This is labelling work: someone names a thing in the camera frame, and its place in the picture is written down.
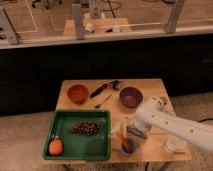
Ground green plastic tray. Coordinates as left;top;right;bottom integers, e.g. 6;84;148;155
43;110;111;161

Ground grey sponge block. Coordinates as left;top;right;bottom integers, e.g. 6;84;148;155
127;127;147;139

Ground orange bowl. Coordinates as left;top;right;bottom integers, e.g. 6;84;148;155
67;84;89;104

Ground grey metal post right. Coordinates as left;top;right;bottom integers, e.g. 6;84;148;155
165;0;185;33

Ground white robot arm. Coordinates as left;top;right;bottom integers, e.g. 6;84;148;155
133;96;213;153

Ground pile of dark beans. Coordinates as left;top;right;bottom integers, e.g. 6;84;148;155
68;122;100;136

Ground grey cup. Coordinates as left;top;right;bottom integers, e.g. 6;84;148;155
120;139;137;156

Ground black cable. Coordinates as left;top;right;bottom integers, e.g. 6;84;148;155
199;117;213;123

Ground grey metal post left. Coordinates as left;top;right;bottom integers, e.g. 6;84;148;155
0;8;19;45

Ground white stacked cups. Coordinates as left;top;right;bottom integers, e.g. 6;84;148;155
164;135;187;153

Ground orange scrub brush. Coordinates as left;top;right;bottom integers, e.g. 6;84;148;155
49;136;63;156

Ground purple bowl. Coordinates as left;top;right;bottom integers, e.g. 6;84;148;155
119;87;143;108

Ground grey metal post middle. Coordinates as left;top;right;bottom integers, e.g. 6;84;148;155
72;4;85;40

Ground white scoop utensil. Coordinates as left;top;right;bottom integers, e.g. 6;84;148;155
111;117;128;135

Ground wooden table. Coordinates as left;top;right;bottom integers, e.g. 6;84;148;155
41;78;193;166

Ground black handled dish brush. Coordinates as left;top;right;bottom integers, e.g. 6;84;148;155
90;80;122;98

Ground grey metal post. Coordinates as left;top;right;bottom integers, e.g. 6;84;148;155
72;4;85;40
0;8;19;45
165;0;185;33

